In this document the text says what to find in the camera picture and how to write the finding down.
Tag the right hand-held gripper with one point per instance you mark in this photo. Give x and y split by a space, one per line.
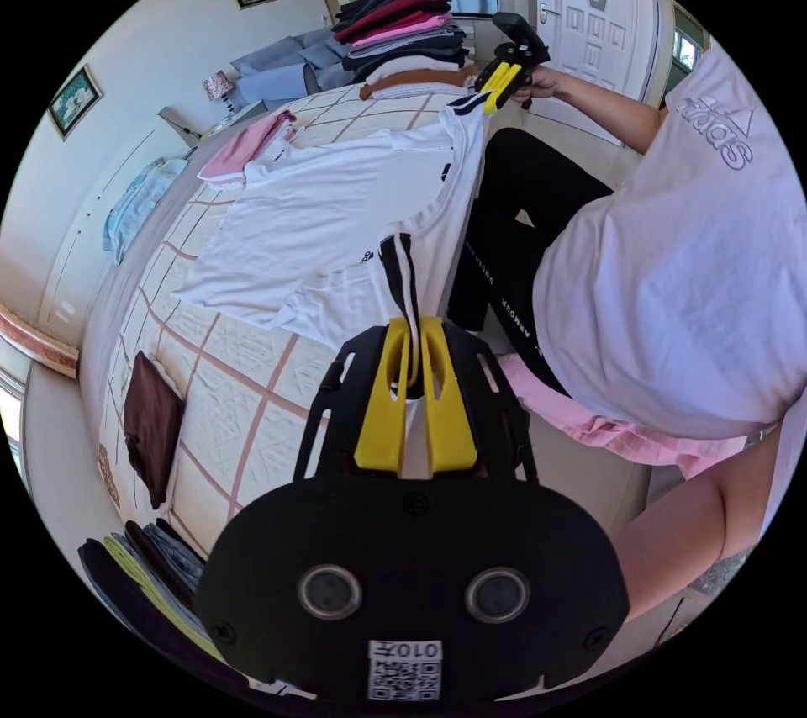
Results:
526 57

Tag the pile of dark clothes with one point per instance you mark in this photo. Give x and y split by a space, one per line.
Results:
151 579

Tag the person's left forearm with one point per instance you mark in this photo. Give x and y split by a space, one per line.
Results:
681 516

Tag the folded brown garment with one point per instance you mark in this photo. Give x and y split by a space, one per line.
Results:
151 421

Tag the bed with checked quilt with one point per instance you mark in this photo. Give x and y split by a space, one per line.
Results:
252 390

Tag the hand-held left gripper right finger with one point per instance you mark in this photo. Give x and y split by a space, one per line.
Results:
447 421

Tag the person's right hand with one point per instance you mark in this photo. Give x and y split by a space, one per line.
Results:
542 84

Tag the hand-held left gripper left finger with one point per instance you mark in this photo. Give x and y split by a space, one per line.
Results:
381 415

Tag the large framed picture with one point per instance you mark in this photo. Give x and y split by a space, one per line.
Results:
75 103

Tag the folded pink and white clothes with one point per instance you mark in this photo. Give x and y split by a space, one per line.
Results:
243 153

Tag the pink sheet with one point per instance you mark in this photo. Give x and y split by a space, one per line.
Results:
599 428

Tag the white door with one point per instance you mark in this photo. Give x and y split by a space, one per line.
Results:
592 12

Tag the grey-blue pillow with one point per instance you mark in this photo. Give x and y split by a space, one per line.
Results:
328 59
271 71

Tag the table lamp with patterned shade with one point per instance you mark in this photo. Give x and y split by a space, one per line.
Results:
219 86

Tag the white short sleeve black bars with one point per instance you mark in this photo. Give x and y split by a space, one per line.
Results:
315 213

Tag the person's right forearm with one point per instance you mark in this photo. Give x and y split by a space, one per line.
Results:
611 109

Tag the light blue garment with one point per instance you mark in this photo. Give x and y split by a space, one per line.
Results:
135 207

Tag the person's body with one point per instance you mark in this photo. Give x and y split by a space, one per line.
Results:
662 289

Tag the window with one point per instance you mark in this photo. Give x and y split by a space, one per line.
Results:
686 46

